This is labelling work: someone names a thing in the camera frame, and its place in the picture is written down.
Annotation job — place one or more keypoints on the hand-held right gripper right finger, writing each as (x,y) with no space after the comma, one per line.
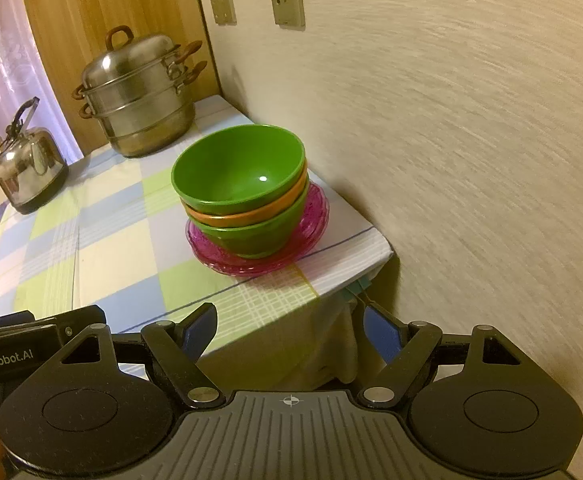
(382,332)

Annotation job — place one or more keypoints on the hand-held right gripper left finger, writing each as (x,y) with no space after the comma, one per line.
(199,331)

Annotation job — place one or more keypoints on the large pink glass plate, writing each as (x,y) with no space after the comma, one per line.
(251,272)

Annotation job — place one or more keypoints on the small pink glass plate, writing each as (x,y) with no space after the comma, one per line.
(317,210)
(204,245)

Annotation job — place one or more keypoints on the green bowl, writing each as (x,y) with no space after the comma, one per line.
(256,240)
(236,170)

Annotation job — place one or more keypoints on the orange bowl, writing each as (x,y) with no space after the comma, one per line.
(231,220)

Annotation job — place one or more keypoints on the checked tablecloth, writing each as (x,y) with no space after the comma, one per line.
(111,240)

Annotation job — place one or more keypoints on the steel kettle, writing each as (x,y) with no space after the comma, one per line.
(31,165)

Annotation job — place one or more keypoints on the steel steamer pot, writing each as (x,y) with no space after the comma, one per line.
(141,105)

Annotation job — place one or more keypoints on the purple curtain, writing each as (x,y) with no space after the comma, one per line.
(1,75)

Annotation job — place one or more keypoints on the wooden door panel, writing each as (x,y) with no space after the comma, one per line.
(96,0)

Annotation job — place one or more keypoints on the wall light switch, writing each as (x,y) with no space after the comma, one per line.
(229,5)
(216,7)

